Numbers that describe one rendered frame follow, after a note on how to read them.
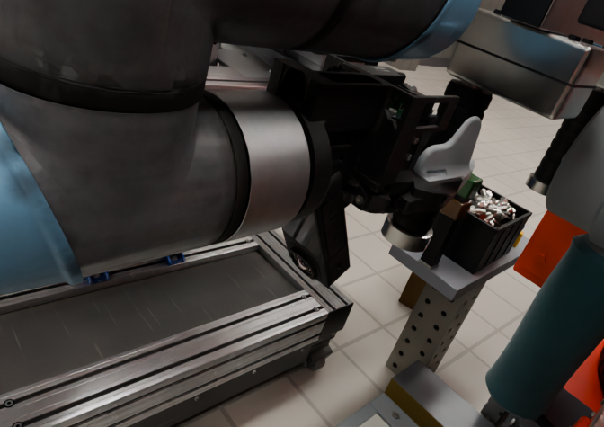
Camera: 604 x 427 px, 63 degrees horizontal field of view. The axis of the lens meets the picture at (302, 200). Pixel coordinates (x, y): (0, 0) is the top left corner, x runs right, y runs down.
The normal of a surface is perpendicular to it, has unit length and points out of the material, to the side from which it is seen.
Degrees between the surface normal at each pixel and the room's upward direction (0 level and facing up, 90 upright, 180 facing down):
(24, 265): 100
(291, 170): 61
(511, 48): 90
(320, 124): 34
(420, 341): 90
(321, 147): 53
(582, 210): 124
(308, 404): 0
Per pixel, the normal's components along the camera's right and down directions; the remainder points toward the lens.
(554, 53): -0.70, 0.15
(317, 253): -0.71, 0.60
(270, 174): 0.71, 0.04
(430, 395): 0.27, -0.85
